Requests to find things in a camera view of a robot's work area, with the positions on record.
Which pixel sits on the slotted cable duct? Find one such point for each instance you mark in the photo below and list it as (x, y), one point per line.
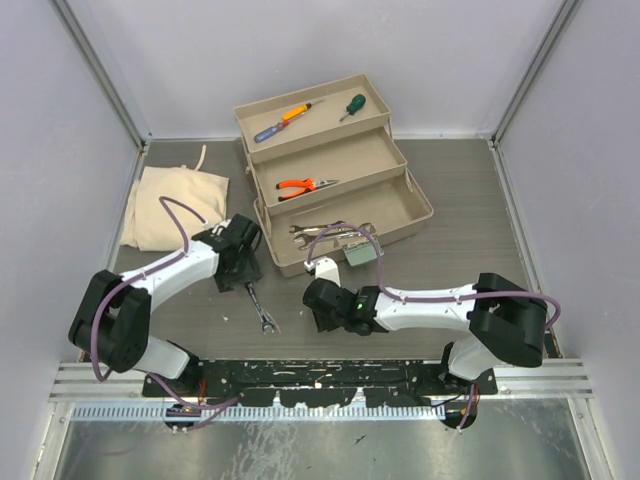
(160, 411)

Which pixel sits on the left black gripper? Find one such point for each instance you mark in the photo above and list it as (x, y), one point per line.
(249, 272)

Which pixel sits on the orange handled pliers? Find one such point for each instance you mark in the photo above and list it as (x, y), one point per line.
(302, 187)

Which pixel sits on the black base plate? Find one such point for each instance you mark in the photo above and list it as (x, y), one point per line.
(259, 383)

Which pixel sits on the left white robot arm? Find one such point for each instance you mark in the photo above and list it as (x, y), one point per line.
(112, 323)

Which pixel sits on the brown translucent toolbox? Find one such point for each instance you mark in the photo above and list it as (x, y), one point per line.
(375, 188)

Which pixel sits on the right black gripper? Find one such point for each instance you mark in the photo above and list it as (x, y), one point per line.
(323, 323)

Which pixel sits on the yellow handled tool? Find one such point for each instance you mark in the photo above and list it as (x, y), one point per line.
(299, 110)

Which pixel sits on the beige cloth bag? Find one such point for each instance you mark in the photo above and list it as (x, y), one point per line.
(166, 205)

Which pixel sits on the small silver wrench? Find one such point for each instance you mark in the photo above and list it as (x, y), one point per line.
(310, 229)

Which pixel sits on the large silver wrench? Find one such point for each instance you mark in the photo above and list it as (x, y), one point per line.
(303, 241)

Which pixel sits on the green handled screwdriver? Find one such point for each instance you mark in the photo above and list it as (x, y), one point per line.
(355, 105)

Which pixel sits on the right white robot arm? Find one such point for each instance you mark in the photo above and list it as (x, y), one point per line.
(503, 323)

